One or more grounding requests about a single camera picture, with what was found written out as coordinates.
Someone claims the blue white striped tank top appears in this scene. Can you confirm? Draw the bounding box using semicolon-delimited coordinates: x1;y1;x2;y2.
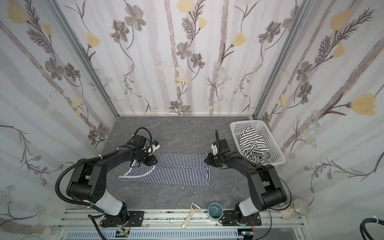
118;153;210;187

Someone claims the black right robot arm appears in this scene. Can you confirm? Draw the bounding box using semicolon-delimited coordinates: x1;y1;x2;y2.
205;139;288;226

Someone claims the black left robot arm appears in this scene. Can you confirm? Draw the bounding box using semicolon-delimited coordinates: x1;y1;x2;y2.
66;135;160;228

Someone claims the black white striped tank top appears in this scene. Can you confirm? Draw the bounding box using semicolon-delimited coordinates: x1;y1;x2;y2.
239;127;270;164

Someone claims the white plastic laundry basket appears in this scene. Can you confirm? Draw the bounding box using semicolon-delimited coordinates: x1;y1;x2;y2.
230;120;286;166

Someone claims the teal ceramic mug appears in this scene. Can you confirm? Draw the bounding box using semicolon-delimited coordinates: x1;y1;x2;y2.
207;203;224;222

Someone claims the cream vegetable peeler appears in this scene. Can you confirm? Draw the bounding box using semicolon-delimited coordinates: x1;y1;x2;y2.
181;202;202;231

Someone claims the clear jar with metal lid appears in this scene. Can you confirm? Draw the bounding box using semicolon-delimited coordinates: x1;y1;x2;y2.
280;199;310;220

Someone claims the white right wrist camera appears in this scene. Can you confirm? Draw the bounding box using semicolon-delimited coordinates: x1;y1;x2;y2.
211;142;218;155

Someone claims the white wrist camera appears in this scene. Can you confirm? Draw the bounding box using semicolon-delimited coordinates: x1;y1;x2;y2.
148;140;160;154
211;142;218;155

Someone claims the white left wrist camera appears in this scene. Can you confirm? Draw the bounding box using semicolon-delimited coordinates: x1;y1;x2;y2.
148;140;160;154

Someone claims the black corrugated cable conduit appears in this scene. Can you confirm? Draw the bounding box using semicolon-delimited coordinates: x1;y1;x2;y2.
54;149;121;240

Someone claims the aluminium mounting rail frame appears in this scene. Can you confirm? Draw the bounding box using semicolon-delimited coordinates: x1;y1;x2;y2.
55;208;310;240

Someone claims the black cable bottom right corner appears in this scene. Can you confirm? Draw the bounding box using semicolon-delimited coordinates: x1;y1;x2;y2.
359;217;384;240

